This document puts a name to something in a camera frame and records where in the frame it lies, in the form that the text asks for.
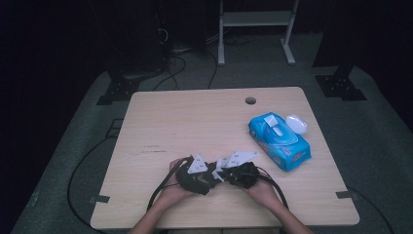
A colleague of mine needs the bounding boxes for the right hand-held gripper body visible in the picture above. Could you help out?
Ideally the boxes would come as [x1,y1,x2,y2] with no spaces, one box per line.
[223,150,261,190]

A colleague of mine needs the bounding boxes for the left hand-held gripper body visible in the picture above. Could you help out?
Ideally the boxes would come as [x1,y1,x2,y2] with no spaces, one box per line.
[174,153,211,193]

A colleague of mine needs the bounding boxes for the white wet wipe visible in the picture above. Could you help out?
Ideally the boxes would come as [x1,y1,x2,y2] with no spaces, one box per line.
[212,157,230,183]

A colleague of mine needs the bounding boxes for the blue wet wipes packet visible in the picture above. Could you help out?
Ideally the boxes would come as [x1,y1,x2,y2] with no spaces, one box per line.
[247,111,313,173]

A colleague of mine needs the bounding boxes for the person's left hand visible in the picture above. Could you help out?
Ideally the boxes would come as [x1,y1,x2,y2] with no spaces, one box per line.
[159,157,196,209]

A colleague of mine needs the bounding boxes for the person's right hand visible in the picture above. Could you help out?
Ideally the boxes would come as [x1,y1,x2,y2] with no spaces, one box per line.
[245,177,286,213]

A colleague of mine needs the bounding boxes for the black tape strip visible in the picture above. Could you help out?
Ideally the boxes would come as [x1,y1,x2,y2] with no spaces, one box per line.
[89,194,111,205]
[335,190,359,200]

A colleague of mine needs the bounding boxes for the black stand base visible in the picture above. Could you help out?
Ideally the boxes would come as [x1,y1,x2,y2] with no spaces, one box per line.
[95,76,141,106]
[315,66,368,101]

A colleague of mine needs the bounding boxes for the white metal stand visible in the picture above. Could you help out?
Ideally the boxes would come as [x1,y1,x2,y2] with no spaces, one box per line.
[217,0,300,66]

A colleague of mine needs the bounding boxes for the left hand-held gripper cable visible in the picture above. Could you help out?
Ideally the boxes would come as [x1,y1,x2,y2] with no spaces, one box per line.
[147,156,193,211]

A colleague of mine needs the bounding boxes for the hand-held gripper cable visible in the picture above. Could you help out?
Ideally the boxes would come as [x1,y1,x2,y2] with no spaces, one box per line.
[257,166,290,209]
[147,156,193,211]

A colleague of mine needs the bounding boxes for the right hand-held gripper cable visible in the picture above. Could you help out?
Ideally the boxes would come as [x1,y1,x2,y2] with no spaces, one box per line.
[257,166,290,209]

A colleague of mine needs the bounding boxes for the looped black floor cable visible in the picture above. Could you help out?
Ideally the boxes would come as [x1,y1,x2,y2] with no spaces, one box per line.
[153,55,188,92]

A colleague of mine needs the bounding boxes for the straight black floor cable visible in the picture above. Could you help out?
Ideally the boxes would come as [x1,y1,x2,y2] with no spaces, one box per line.
[207,52,219,91]

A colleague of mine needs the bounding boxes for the long black floor cable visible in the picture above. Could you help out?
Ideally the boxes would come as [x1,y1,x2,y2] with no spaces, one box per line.
[66,118,125,230]

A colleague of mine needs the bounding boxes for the thin black floor cable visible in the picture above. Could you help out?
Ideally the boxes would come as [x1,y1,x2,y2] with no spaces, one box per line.
[347,186,395,234]

